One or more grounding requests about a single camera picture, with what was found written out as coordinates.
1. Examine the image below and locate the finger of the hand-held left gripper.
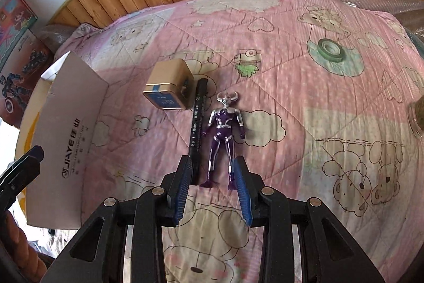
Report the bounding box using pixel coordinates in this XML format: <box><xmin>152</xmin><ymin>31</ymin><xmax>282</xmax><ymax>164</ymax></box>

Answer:
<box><xmin>0</xmin><ymin>145</ymin><xmax>45</xmax><ymax>214</ymax></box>

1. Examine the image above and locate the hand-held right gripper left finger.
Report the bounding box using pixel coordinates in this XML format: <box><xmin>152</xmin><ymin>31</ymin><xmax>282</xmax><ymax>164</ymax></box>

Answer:
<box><xmin>40</xmin><ymin>155</ymin><xmax>194</xmax><ymax>283</ymax></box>

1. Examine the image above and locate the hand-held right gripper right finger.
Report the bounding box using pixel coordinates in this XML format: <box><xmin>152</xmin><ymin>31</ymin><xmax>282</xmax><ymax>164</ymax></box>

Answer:
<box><xmin>233</xmin><ymin>157</ymin><xmax>386</xmax><ymax>283</ymax></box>

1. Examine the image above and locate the purple and silver toy figure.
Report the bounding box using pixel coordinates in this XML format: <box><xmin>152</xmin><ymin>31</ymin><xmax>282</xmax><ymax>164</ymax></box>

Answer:
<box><xmin>200</xmin><ymin>91</ymin><xmax>247</xmax><ymax>190</ymax></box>

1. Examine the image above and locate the black marker pen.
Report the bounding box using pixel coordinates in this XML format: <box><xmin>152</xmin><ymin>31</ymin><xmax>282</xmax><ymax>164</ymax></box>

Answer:
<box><xmin>186</xmin><ymin>78</ymin><xmax>209</xmax><ymax>186</ymax></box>

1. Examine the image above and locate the person's left hand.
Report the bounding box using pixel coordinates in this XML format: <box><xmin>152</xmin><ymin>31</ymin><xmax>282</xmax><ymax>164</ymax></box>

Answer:
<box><xmin>0</xmin><ymin>212</ymin><xmax>47</xmax><ymax>277</ymax></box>

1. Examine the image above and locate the robot toy box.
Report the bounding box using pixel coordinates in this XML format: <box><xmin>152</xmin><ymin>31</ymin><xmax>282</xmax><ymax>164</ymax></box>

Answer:
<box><xmin>0</xmin><ymin>29</ymin><xmax>55</xmax><ymax>128</ymax></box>

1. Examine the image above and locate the pink bear printed blanket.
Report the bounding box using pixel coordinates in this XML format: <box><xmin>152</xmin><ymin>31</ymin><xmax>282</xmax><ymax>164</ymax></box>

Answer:
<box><xmin>55</xmin><ymin>0</ymin><xmax>424</xmax><ymax>283</ymax></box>

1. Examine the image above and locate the gold square tin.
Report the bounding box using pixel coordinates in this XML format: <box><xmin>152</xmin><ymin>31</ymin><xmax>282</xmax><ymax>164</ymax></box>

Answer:
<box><xmin>142</xmin><ymin>58</ymin><xmax>194</xmax><ymax>111</ymax></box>

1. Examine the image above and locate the bubble wrap sheet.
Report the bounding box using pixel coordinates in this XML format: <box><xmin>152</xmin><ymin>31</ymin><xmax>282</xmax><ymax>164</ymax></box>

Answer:
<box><xmin>40</xmin><ymin>24</ymin><xmax>83</xmax><ymax>58</ymax></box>
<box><xmin>331</xmin><ymin>0</ymin><xmax>424</xmax><ymax>58</ymax></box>

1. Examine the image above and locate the colourful doll toy box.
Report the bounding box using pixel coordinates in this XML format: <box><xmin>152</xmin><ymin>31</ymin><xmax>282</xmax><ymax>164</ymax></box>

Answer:
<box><xmin>0</xmin><ymin>0</ymin><xmax>38</xmax><ymax>68</ymax></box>

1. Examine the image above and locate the green tape roll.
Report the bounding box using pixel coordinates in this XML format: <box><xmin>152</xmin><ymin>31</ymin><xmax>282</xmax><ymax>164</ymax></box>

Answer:
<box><xmin>317</xmin><ymin>38</ymin><xmax>345</xmax><ymax>62</ymax></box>

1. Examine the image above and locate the glass jar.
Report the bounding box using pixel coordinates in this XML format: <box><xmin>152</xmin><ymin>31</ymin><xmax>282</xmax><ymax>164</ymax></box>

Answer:
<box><xmin>408</xmin><ymin>101</ymin><xmax>424</xmax><ymax>139</ymax></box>

